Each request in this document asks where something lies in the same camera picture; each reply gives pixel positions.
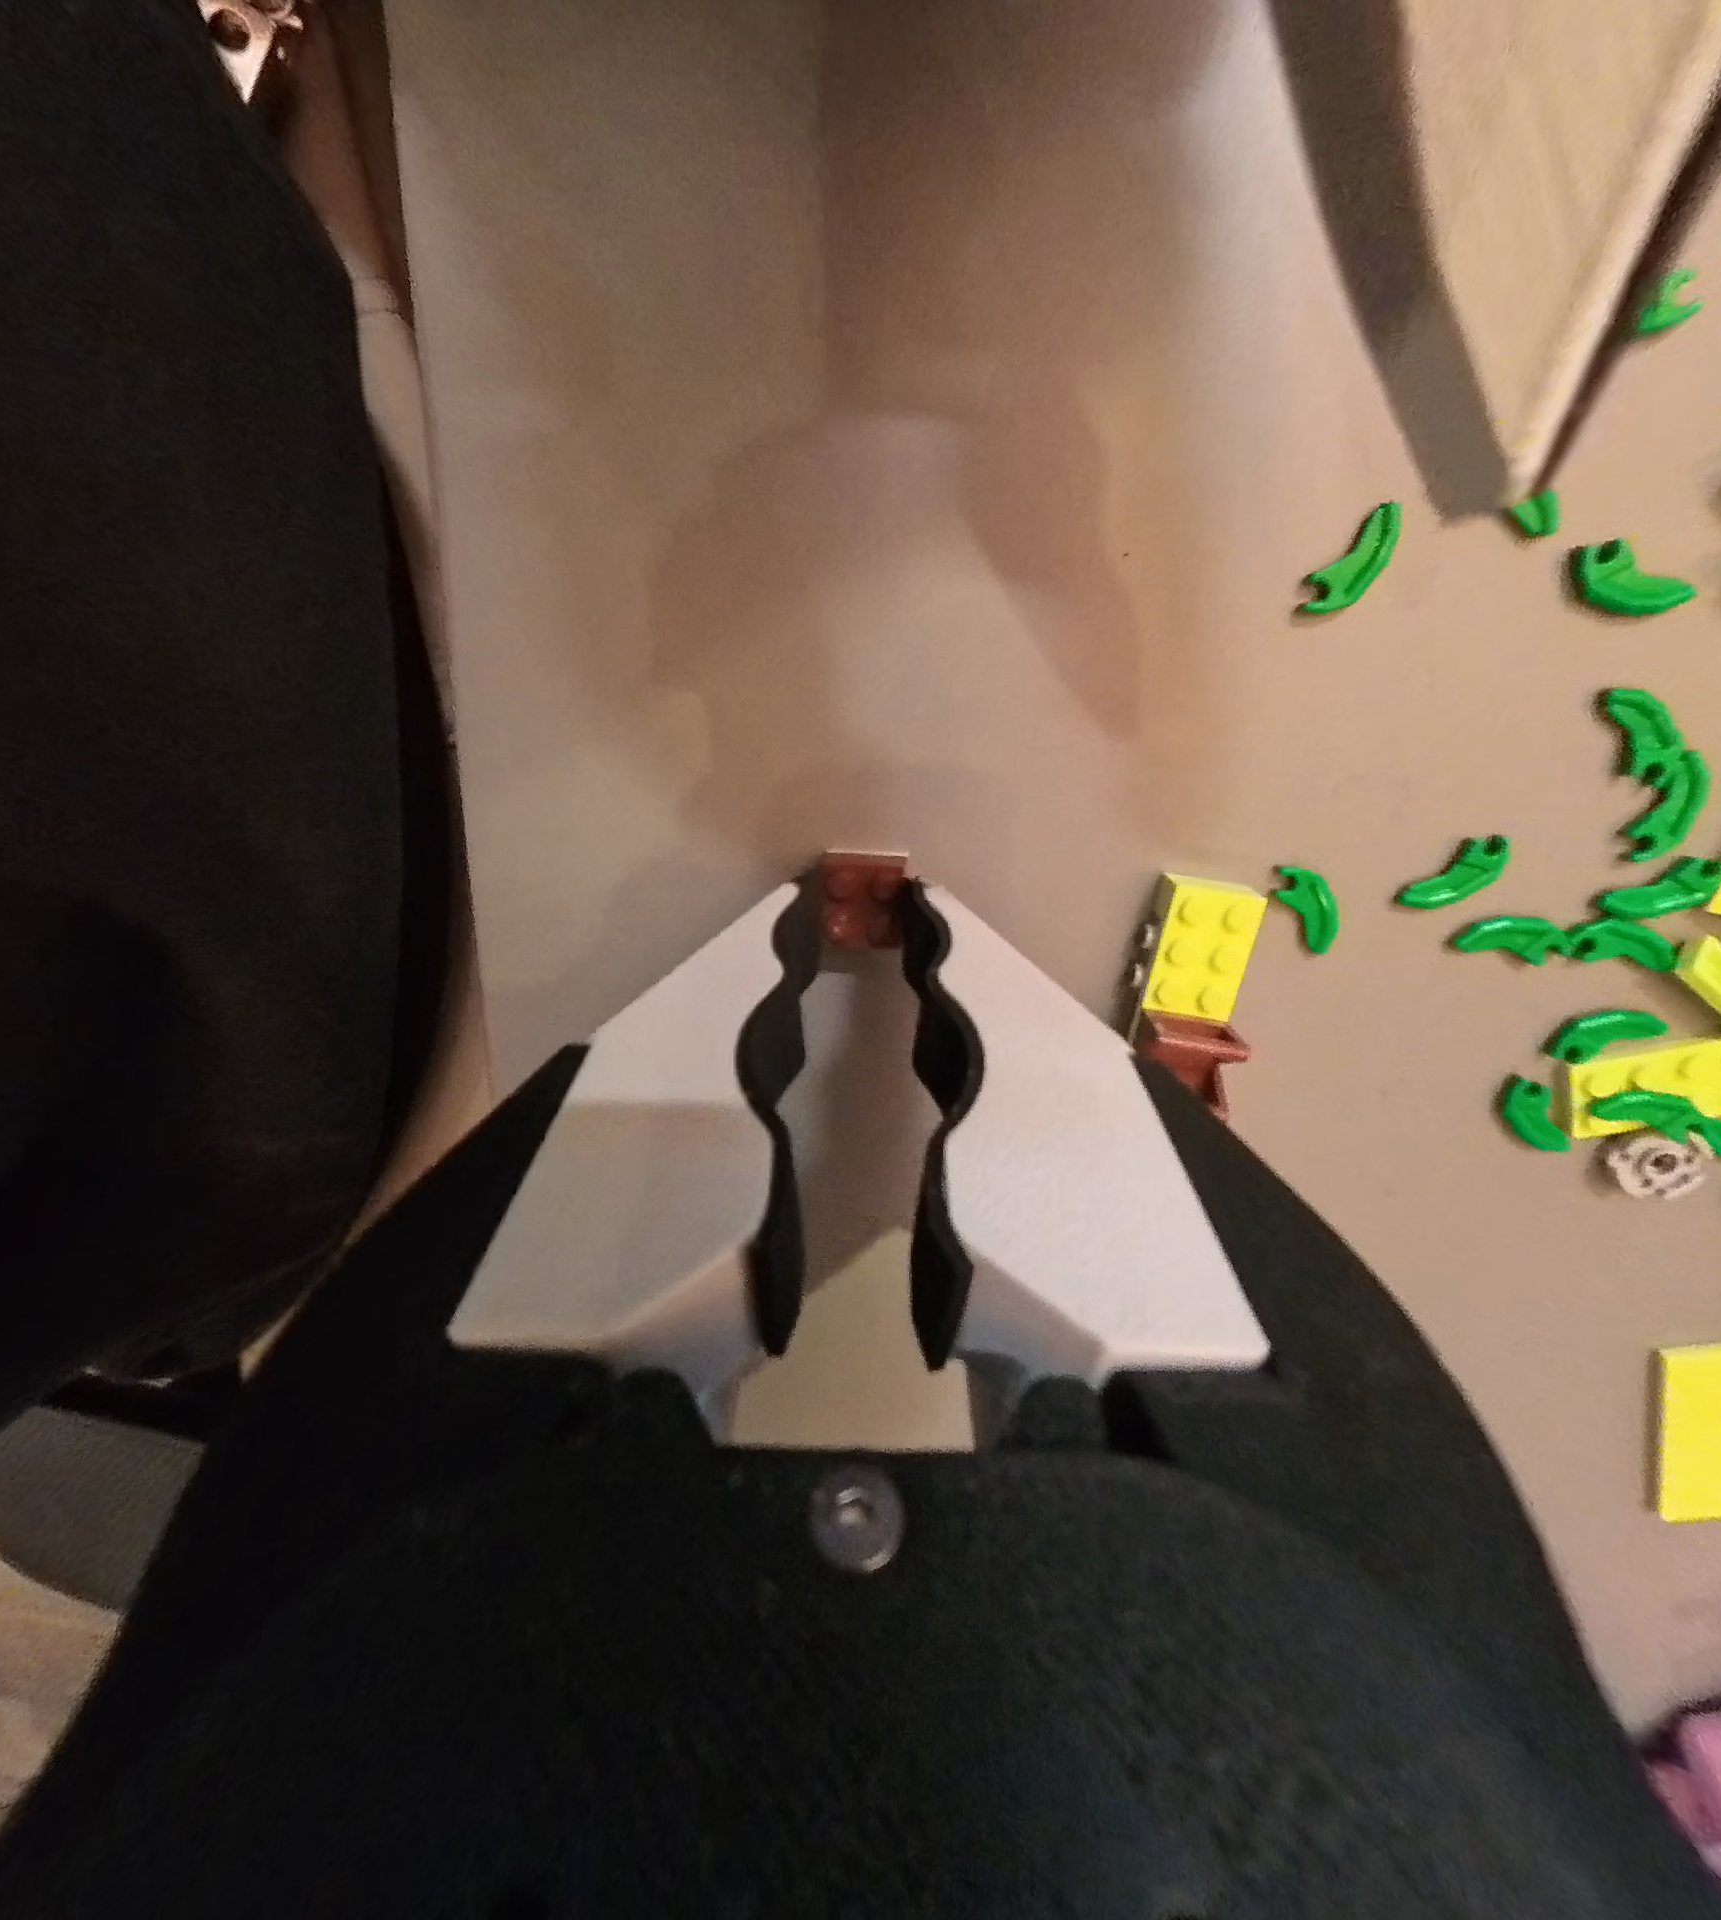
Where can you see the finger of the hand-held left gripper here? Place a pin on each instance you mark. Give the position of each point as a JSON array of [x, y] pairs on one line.
[[1549, 181]]

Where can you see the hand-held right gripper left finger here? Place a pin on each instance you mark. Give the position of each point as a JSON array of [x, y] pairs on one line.
[[621, 1200]]

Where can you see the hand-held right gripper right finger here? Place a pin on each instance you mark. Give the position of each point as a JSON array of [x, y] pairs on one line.
[[1099, 1200]]

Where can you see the brown toy clip piece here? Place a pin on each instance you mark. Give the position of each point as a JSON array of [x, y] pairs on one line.
[[1198, 1050]]

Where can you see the yellow and brown lego assembly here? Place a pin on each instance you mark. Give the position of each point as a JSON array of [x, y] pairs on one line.
[[1205, 946]]

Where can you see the brown toy brick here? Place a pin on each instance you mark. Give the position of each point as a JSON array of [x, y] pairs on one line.
[[862, 901]]

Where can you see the black office chair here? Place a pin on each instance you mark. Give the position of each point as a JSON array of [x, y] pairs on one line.
[[66, 1500]]

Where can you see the pile of toy bricks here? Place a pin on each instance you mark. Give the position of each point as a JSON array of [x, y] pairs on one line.
[[1707, 1425]]

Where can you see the person's black clothing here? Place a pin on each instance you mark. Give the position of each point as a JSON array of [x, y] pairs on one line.
[[125, 751]]

